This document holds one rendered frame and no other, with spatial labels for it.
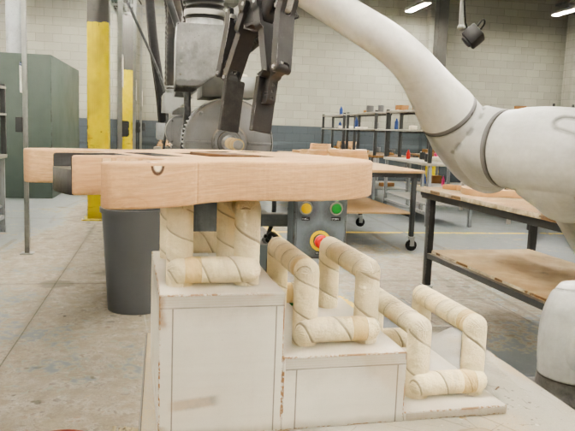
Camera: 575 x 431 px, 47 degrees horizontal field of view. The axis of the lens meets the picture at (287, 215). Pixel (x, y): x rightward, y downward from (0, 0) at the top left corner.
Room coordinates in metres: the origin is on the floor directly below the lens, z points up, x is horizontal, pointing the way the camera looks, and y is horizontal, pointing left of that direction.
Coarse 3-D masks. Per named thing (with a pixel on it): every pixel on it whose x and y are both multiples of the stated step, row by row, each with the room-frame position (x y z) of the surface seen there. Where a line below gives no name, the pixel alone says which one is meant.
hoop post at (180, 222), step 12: (168, 216) 0.77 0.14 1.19; (180, 216) 0.76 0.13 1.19; (192, 216) 0.77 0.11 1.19; (168, 228) 0.77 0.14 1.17; (180, 228) 0.76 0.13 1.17; (192, 228) 0.77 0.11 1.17; (168, 240) 0.77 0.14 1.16; (180, 240) 0.76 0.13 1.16; (192, 240) 0.77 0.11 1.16; (168, 252) 0.77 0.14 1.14; (180, 252) 0.76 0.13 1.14; (192, 252) 0.77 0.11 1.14; (168, 276) 0.76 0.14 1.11
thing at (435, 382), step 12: (432, 372) 0.84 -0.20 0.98; (444, 372) 0.84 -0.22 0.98; (456, 372) 0.85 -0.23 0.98; (468, 372) 0.85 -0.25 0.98; (480, 372) 0.85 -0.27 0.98; (408, 384) 0.84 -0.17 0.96; (420, 384) 0.83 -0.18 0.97; (432, 384) 0.83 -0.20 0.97; (444, 384) 0.83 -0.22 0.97; (456, 384) 0.84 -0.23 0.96; (468, 384) 0.84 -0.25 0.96; (480, 384) 0.84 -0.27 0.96
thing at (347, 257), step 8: (328, 240) 0.97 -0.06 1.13; (336, 240) 0.96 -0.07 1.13; (328, 248) 0.95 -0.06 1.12; (336, 248) 0.93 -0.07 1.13; (344, 248) 0.91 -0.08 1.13; (352, 248) 0.90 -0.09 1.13; (328, 256) 0.96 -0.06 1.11; (336, 256) 0.91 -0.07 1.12; (344, 256) 0.88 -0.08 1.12; (352, 256) 0.86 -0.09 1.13; (360, 256) 0.85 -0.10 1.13; (344, 264) 0.88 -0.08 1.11; (352, 264) 0.85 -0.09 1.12; (360, 264) 0.83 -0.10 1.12; (368, 264) 0.82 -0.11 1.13; (376, 264) 0.83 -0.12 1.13; (352, 272) 0.85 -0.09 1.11; (368, 272) 0.82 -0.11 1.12; (376, 272) 0.82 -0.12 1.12
